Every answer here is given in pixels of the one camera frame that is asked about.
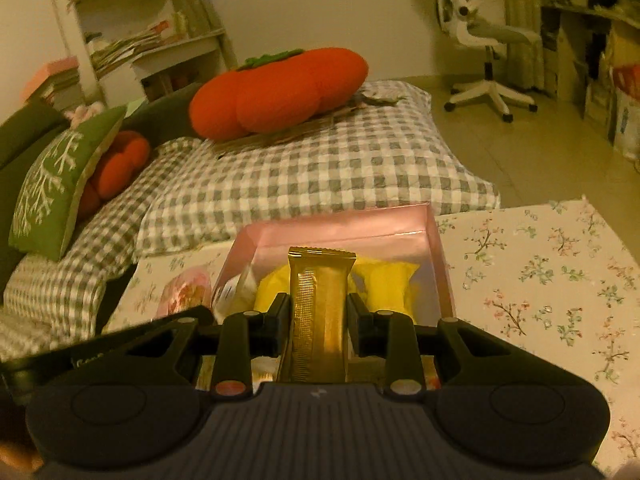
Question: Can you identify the white office chair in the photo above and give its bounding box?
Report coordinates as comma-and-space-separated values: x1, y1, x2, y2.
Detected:
436, 0, 541, 124

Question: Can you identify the pink white snack packet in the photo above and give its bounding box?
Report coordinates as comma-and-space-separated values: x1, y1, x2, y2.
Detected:
155, 266, 213, 318

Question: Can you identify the pink silver storage box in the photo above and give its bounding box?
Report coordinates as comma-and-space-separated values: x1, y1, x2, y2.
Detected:
214, 203, 456, 326

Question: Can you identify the large red tomato cushion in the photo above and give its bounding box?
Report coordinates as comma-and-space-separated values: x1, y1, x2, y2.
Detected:
189, 47, 369, 142

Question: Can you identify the floral tablecloth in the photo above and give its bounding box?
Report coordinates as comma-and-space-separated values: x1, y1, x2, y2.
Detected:
106, 200, 639, 479

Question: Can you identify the wooden shelf unit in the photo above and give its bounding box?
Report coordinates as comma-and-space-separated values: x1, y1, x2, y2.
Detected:
540, 0, 639, 139

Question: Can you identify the large yellow snack packet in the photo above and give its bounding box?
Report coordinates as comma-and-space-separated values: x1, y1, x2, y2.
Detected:
254, 257, 420, 323

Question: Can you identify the white printed sack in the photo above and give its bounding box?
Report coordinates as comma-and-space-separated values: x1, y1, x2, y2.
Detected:
614, 89, 640, 160

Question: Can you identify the dark green sofa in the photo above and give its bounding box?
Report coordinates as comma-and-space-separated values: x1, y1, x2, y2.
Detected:
1, 82, 200, 286

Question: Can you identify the gold foil snack packet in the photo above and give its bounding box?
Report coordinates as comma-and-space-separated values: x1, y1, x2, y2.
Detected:
279, 247, 356, 384

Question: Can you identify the white triangular snack packet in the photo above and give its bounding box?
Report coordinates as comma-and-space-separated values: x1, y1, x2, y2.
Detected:
213, 266, 257, 325

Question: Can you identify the grey checked blanket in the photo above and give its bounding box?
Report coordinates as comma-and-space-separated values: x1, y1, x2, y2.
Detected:
1, 80, 500, 360

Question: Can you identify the small red tomato cushion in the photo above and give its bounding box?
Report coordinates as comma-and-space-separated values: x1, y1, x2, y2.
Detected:
77, 130, 151, 222

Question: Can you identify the green snowflake pillow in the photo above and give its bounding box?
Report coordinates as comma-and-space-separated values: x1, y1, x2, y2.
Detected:
9, 106, 127, 261

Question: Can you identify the white bookshelf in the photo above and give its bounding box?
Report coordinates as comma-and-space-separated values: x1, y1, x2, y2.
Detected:
51, 0, 236, 106

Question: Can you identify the red printed bag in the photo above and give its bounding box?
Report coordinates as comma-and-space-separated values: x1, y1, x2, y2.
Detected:
612, 64, 640, 101

